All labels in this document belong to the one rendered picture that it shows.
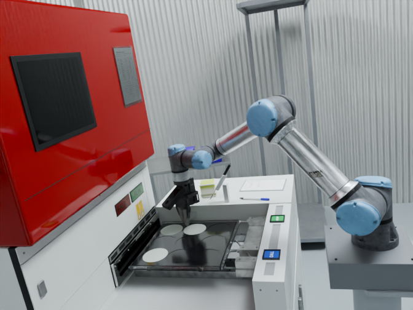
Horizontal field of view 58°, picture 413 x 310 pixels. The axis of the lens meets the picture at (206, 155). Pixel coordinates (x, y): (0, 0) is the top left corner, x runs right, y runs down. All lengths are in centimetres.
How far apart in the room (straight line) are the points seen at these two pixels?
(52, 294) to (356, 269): 92
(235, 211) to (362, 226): 65
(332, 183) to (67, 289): 86
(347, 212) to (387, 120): 258
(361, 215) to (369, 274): 23
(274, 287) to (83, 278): 60
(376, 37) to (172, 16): 183
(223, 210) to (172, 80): 230
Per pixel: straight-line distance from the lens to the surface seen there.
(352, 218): 120
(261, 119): 122
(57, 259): 120
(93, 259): 135
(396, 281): 136
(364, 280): 134
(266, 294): 118
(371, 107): 367
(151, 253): 152
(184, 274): 147
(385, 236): 138
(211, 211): 170
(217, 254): 143
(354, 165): 379
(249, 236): 156
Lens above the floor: 161
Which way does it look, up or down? 15 degrees down
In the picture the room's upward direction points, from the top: 9 degrees counter-clockwise
